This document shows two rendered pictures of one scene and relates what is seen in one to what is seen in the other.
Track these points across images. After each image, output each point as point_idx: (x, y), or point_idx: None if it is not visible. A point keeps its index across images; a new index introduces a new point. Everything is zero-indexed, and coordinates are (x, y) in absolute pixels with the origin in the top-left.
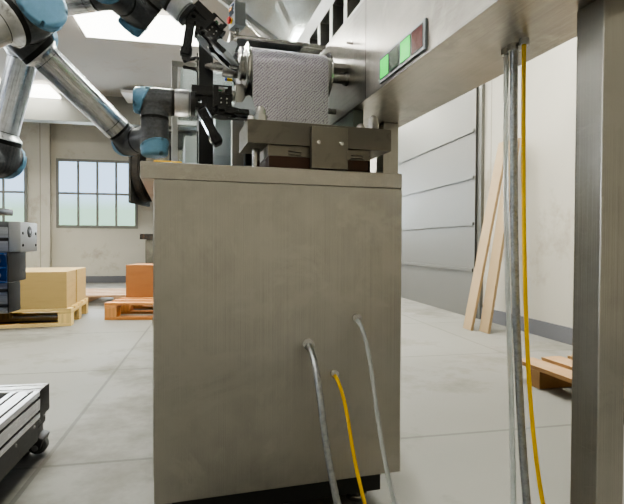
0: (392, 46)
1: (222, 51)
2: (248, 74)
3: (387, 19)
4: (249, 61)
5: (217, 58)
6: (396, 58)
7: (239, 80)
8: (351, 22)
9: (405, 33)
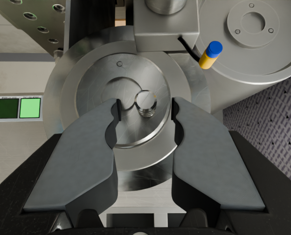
0: (17, 123)
1: (51, 141)
2: (60, 63)
3: (26, 155)
4: (44, 99)
5: (208, 148)
6: (2, 106)
7: (128, 52)
8: (129, 198)
9: None
